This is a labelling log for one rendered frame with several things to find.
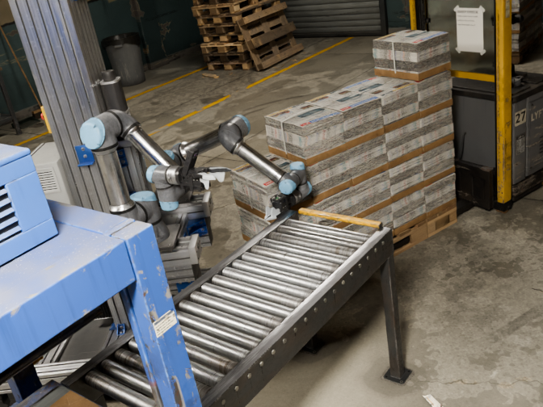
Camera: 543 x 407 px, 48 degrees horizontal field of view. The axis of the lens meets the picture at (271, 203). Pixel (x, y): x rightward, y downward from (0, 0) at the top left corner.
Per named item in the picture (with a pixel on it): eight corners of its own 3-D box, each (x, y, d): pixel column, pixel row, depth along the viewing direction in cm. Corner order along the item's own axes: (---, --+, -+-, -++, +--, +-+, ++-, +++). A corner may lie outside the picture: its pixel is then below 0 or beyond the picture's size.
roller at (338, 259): (265, 245, 281) (263, 235, 278) (355, 266, 252) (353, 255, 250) (258, 250, 277) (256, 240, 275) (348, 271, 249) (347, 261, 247)
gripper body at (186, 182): (212, 186, 246) (188, 184, 251) (210, 165, 243) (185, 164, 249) (202, 192, 239) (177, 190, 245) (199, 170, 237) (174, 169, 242)
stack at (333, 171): (252, 291, 386) (227, 169, 351) (387, 221, 439) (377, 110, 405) (288, 316, 356) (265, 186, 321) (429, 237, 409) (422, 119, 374)
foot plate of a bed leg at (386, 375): (390, 362, 307) (390, 360, 307) (417, 371, 299) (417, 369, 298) (377, 378, 298) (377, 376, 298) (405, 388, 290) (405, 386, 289)
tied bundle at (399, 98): (343, 123, 391) (338, 88, 381) (376, 110, 404) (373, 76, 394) (385, 134, 361) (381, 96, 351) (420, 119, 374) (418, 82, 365)
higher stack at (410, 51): (386, 221, 439) (369, 39, 385) (416, 206, 453) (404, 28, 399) (427, 238, 409) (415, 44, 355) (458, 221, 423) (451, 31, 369)
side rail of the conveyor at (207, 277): (292, 230, 304) (288, 209, 299) (300, 232, 301) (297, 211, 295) (69, 408, 213) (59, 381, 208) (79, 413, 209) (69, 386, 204)
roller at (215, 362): (150, 334, 232) (147, 324, 230) (246, 373, 204) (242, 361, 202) (141, 342, 229) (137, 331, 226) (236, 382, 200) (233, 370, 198)
